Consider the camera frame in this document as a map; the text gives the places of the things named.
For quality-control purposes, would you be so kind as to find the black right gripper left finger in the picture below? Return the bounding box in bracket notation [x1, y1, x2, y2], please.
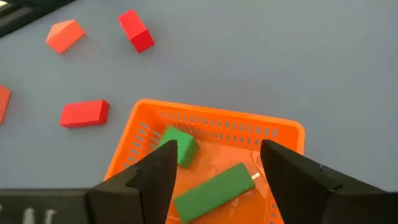
[86, 139, 178, 224]

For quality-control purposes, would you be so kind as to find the orange plastic basket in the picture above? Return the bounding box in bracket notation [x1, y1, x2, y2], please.
[103, 98, 306, 224]

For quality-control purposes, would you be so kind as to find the green rectangular wooden block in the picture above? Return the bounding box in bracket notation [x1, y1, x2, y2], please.
[174, 162, 256, 224]

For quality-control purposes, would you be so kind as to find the green wooden cube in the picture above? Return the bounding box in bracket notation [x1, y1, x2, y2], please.
[158, 126, 200, 169]

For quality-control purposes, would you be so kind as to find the salmon triangular wooden block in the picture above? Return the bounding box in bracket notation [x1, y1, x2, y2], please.
[45, 19, 86, 55]

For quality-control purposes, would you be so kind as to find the red rectangular wooden block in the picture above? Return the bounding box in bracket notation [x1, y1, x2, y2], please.
[59, 99, 110, 129]
[118, 8, 155, 54]

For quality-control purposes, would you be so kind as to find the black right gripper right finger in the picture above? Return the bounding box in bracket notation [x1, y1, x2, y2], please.
[259, 139, 389, 224]

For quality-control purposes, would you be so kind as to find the salmon rectangular wooden block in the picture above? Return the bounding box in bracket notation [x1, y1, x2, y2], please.
[0, 85, 12, 124]

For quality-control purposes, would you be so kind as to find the black metal table frame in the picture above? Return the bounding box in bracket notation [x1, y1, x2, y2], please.
[0, 0, 75, 39]

